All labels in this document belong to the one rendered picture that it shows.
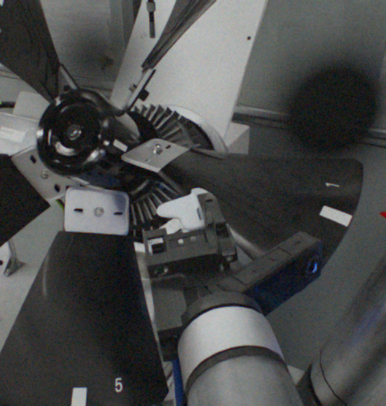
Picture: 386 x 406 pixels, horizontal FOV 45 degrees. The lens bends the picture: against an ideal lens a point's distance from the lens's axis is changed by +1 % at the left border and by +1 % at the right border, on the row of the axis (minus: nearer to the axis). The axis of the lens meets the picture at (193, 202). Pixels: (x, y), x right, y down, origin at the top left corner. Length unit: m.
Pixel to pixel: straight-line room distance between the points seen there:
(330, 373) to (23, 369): 0.39
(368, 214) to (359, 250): 0.13
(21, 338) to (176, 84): 0.53
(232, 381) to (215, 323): 0.05
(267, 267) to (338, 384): 0.11
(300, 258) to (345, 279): 1.09
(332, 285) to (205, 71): 0.87
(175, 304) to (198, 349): 0.06
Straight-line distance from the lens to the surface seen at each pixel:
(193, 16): 0.64
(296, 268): 0.44
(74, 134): 0.63
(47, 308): 0.64
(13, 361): 0.65
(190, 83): 0.91
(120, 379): 0.65
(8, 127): 0.94
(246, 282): 0.40
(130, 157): 0.61
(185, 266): 0.41
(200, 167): 0.59
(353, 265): 1.49
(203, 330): 0.35
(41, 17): 0.76
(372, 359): 0.35
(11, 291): 2.32
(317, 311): 1.63
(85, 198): 0.66
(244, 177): 0.58
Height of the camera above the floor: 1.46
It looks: 32 degrees down
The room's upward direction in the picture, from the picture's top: straight up
